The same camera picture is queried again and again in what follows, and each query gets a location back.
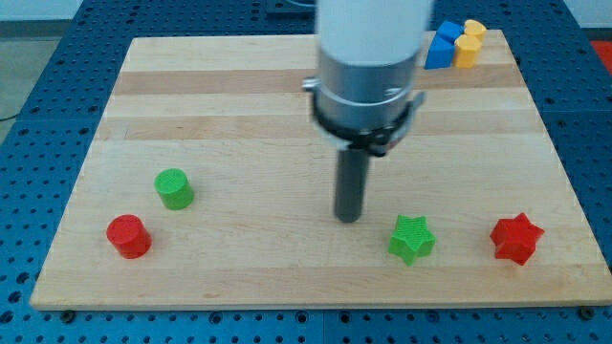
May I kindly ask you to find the green star block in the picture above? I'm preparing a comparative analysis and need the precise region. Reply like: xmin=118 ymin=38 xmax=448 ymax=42
xmin=387 ymin=215 xmax=436 ymax=267

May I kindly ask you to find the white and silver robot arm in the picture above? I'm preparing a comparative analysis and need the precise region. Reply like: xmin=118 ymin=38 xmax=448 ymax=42
xmin=303 ymin=0 xmax=433 ymax=157

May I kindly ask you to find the red star block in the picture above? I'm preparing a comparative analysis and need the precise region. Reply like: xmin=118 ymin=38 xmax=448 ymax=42
xmin=490 ymin=213 xmax=545 ymax=266

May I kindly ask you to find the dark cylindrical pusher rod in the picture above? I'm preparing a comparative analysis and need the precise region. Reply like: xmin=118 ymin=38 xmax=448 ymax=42
xmin=334 ymin=150 xmax=369 ymax=223

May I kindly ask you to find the wooden board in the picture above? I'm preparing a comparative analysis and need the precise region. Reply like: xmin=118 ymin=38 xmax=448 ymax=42
xmin=31 ymin=30 xmax=611 ymax=311

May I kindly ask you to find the green cylinder block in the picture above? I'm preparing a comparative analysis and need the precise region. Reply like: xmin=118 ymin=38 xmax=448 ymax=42
xmin=154 ymin=168 xmax=194 ymax=210

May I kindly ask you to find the front blue block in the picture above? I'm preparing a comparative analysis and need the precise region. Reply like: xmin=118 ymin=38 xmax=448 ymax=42
xmin=425 ymin=35 xmax=455 ymax=70

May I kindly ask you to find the blue block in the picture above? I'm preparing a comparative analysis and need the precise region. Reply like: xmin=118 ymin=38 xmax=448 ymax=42
xmin=425 ymin=35 xmax=455 ymax=70
xmin=436 ymin=21 xmax=465 ymax=45

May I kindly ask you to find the red cylinder block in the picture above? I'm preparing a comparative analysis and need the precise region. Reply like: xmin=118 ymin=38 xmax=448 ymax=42
xmin=106 ymin=214 xmax=152 ymax=259

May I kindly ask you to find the rear blue block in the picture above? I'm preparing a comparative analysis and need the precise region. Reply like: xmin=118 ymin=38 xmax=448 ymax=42
xmin=436 ymin=21 xmax=465 ymax=45

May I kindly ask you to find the front yellow block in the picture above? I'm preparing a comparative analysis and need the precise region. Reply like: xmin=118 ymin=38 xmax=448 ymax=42
xmin=452 ymin=34 xmax=482 ymax=69

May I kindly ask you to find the yellow block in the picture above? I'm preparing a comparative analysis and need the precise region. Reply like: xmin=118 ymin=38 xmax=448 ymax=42
xmin=452 ymin=34 xmax=482 ymax=69
xmin=464 ymin=19 xmax=488 ymax=42

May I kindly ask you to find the rear yellow block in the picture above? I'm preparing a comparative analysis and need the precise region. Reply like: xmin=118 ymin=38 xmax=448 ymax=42
xmin=464 ymin=19 xmax=488 ymax=42

